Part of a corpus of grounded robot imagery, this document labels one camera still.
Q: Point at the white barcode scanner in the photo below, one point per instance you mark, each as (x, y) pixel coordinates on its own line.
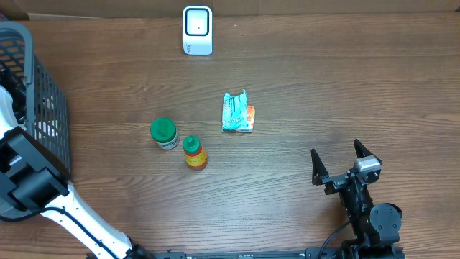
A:
(197, 30)

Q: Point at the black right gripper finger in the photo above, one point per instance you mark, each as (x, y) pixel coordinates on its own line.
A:
(319, 172)
(360, 149)

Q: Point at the small orange box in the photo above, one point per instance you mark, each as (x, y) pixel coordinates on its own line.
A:
(250, 118)

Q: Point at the green cap hot sauce bottle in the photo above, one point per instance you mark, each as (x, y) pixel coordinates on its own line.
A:
(195, 154)

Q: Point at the dark grey mesh basket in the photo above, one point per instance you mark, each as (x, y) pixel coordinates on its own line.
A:
(39, 106)

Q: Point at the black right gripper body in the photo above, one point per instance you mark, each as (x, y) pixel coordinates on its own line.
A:
(336, 183)

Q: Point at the green cap white jar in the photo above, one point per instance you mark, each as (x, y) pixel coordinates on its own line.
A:
(164, 133)

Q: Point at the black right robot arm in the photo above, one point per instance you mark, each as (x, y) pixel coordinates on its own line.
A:
(376, 227)

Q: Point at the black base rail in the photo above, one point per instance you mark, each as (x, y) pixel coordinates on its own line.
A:
(233, 255)

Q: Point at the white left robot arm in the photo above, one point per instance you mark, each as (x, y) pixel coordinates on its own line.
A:
(75, 219)

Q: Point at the teal wipes pack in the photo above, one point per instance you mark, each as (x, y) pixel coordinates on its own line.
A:
(234, 113)

